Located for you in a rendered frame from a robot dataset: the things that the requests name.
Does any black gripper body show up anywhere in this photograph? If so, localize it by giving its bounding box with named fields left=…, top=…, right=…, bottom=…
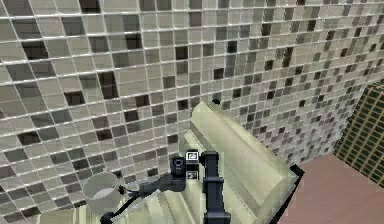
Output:
left=159, top=156, right=187, bottom=194

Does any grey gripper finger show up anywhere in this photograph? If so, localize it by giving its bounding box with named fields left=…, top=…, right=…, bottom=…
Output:
left=99, top=187, right=161, bottom=224
left=117, top=178, right=161, bottom=196

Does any pale cream armchair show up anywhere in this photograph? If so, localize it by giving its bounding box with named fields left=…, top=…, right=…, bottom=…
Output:
left=33, top=99, right=305, bottom=224

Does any white round vessel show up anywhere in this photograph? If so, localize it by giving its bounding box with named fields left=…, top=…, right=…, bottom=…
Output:
left=81, top=171, right=127, bottom=210

